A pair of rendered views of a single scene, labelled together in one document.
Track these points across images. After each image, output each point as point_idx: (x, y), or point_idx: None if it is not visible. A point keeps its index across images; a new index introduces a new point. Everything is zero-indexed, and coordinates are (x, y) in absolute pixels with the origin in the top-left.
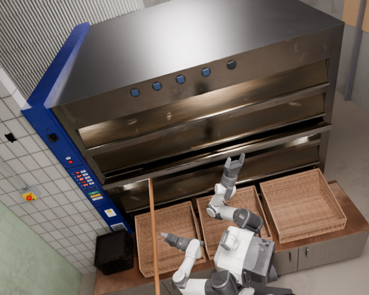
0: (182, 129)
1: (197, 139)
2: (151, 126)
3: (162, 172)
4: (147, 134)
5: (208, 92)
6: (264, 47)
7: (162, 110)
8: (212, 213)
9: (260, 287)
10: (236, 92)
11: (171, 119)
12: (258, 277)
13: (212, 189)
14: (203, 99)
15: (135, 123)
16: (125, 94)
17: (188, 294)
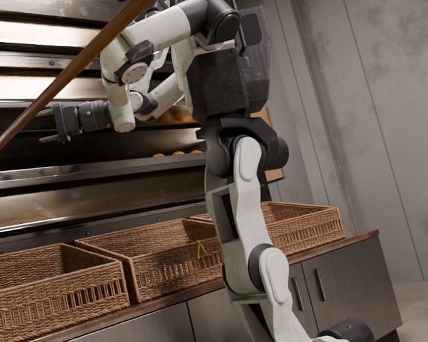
0: (53, 62)
1: (77, 90)
2: (3, 36)
3: (18, 104)
4: None
5: (91, 26)
6: None
7: (22, 24)
8: (137, 97)
9: (265, 62)
10: None
11: (37, 37)
12: (253, 24)
13: (109, 210)
14: (85, 30)
15: None
16: None
17: (145, 25)
